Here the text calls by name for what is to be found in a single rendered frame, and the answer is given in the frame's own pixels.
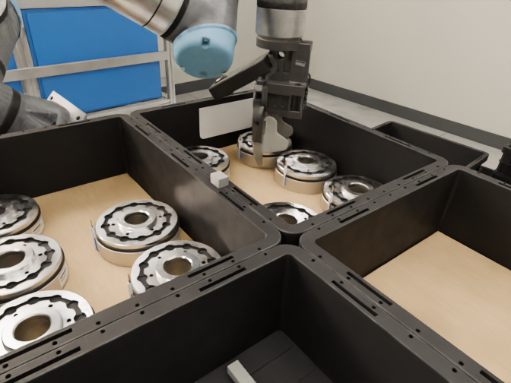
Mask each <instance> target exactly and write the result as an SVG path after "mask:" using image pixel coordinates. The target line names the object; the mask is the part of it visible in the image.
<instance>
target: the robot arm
mask: <svg viewBox="0 0 511 383"><path fill-rule="evenodd" d="M96 1H98V2H99V3H101V4H103V5H105V6H107V7H108V8H111V9H112V10H114V11H116V12H118V13H119V14H121V15H123V16H124V17H127V18H128V19H129V20H131V21H134V22H135V23H137V24H139V25H141V26H142V27H144V28H146V29H148V30H149V31H151V32H153V33H155V34H157V35H158V36H160V37H162V38H163V39H165V40H167V41H168V42H170V43H172V44H173V56H174V59H175V62H176V64H177V65H178V66H179V67H180V68H181V69H182V70H183V71H184V72H185V73H187V74H189V75H191V76H193V77H196V78H216V79H215V81H214V83H213V84H212V85H211V86H210V87H209V89H208V90H209V92H210V93H211V95H212V96H213V98H214V99H215V100H219V99H220V98H222V97H228V96H230V95H231V94H232V93H233V92H234V91H235V90H238V89H240V88H241V87H244V86H246V85H247V84H250V83H252V82H253V81H256V83H255V86H254V91H253V99H252V107H253V115H252V149H253V156H254V158H255V161H256V162H257V165H258V166H262V157H263V154H265V153H271V152H278V151H284V150H286V149H287V147H288V140H287V139H286V137H290V136H291V135H292V134H293V128H292V127H291V126H290V125H288V124H287V123H285V122H283V120H282V117H288V118H292V119H302V113H303V110H304V109H305V108H306V104H307V95H308V91H309V83H310V80H311V75H310V73H309V61H310V55H311V51H312V47H313V41H312V40H302V37H303V36H304V33H305V26H306V11H307V2H308V0H257V8H256V23H255V32H256V33H257V34H258V36H257V37H256V46H258V47H259V48H262V49H268V50H269V52H267V53H265V54H264V55H261V56H259V57H258V58H257V59H254V60H252V61H251V62H249V63H247V64H245V65H243V66H242V67H240V68H238V69H236V70H234V71H232V72H231V73H229V74H224V73H226V72H227V71H228V70H229V68H230V66H231V65H232V63H233V56H234V50H235V45H236V42H237V34H236V23H237V11H238V2H239V0H96ZM21 25H22V14H21V10H20V8H19V6H18V4H17V2H16V1H15V0H0V135H3V134H8V133H12V132H17V131H25V130H30V129H34V128H42V127H46V126H51V125H58V124H63V123H67V122H70V114H69V111H68V110H67V109H66V108H65V107H64V106H61V105H60V104H58V103H56V102H54V101H51V100H45V99H42V98H39V97H33V96H30V95H26V94H23V93H20V92H18V91H16V90H15V89H13V88H11V87H9V86H8V85H6V84H4V83H3V80H4V77H5V73H6V71H7V68H8V64H9V62H10V60H11V56H12V53H13V51H14V47H15V45H16V42H17V41H18V39H19V37H20V35H21ZM279 52H282V53H284V56H281V55H280V54H279Z"/></svg>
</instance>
